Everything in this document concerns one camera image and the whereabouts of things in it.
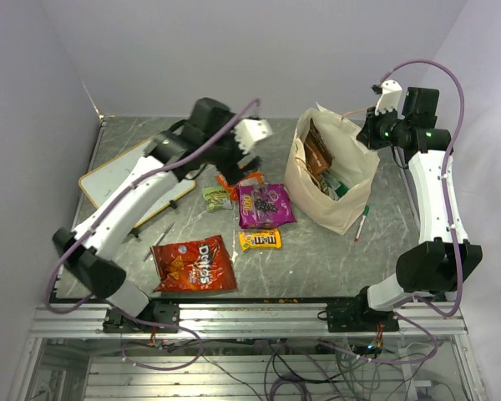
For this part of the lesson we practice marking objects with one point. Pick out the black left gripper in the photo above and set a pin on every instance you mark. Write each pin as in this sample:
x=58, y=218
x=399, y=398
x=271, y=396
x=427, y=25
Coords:
x=233, y=172

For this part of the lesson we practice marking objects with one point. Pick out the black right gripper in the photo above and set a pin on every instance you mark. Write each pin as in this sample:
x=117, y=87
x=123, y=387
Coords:
x=366, y=135

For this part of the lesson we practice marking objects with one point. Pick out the orange snack packet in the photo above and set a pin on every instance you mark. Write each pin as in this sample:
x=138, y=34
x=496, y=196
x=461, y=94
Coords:
x=255, y=178

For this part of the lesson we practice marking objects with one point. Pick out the purple grape candy bag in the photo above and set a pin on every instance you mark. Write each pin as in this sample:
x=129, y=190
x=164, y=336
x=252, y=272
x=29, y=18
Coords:
x=264, y=206

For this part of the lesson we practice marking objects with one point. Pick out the beige paper bag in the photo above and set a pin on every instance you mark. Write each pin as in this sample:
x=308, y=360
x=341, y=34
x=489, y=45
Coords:
x=354, y=165

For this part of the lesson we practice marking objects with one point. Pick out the brown snack bag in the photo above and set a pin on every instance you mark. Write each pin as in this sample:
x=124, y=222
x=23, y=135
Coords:
x=318, y=157

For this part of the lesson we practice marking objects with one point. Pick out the dark green chips bag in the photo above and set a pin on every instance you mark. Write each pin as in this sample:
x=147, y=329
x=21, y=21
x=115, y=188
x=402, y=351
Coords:
x=332, y=186

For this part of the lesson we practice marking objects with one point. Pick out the red Doritos bag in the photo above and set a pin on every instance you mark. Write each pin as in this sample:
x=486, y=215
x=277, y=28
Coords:
x=194, y=266

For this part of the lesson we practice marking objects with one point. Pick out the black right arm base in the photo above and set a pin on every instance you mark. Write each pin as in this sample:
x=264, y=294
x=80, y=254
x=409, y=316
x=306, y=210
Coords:
x=353, y=314

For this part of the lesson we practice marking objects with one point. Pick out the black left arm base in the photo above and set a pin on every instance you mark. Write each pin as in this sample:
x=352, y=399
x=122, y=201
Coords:
x=159, y=316

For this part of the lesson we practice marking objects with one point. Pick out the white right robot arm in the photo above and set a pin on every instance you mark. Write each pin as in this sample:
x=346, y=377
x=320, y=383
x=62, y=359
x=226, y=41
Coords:
x=444, y=256

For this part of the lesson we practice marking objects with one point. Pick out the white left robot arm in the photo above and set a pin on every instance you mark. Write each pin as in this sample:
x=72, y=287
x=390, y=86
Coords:
x=212, y=135

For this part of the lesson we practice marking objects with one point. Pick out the small light green packet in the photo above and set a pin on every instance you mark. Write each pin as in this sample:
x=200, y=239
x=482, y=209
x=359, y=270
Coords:
x=217, y=198

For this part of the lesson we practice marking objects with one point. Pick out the red green marker pen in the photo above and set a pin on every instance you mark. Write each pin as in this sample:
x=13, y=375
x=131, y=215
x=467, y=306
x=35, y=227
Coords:
x=362, y=222

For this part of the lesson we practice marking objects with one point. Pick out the yellow M&M's packet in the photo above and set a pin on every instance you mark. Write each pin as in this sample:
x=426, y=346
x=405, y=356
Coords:
x=267, y=239

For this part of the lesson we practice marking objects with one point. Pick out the purple pen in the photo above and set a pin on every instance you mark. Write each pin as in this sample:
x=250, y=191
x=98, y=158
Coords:
x=157, y=242

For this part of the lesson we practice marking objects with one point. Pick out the yellow framed whiteboard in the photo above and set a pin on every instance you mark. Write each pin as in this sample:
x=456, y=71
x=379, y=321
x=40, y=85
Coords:
x=167, y=196

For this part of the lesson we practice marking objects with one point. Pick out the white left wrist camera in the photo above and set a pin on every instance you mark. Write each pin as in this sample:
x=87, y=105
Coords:
x=249, y=132

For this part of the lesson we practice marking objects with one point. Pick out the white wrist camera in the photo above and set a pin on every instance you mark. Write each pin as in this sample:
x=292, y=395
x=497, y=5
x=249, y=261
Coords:
x=390, y=92
x=249, y=132

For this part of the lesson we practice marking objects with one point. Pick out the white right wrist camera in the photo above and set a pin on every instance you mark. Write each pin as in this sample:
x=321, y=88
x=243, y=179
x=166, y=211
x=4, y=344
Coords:
x=390, y=92

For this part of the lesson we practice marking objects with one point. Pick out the aluminium table frame rail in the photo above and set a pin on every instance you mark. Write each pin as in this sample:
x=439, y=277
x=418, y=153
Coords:
x=239, y=321

